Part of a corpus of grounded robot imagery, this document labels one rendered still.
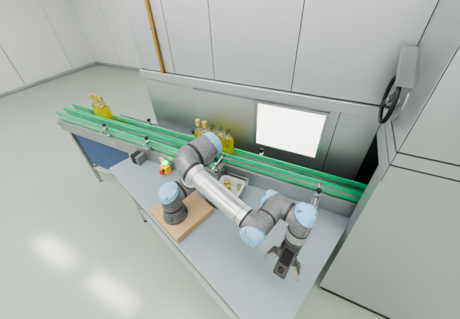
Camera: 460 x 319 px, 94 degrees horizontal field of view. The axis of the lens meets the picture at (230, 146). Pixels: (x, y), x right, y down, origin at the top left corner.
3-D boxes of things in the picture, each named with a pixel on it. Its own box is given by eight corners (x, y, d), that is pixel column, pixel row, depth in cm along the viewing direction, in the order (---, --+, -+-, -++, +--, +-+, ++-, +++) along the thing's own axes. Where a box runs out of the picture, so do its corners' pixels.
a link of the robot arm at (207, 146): (170, 186, 132) (185, 139, 88) (189, 173, 141) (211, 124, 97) (183, 201, 130) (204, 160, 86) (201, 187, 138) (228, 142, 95)
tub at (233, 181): (246, 189, 151) (246, 181, 145) (232, 215, 135) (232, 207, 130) (224, 182, 157) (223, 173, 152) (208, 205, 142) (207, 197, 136)
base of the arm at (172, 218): (173, 230, 124) (170, 220, 118) (157, 215, 132) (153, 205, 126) (193, 212, 133) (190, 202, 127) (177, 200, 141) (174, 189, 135)
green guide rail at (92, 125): (214, 168, 150) (213, 159, 145) (213, 169, 149) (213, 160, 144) (60, 118, 214) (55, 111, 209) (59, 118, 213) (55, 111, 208)
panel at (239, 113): (317, 157, 141) (330, 111, 120) (316, 160, 139) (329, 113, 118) (200, 127, 174) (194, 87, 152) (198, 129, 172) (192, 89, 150)
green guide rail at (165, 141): (220, 161, 155) (219, 152, 150) (219, 162, 155) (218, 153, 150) (67, 114, 219) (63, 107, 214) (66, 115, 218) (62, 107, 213)
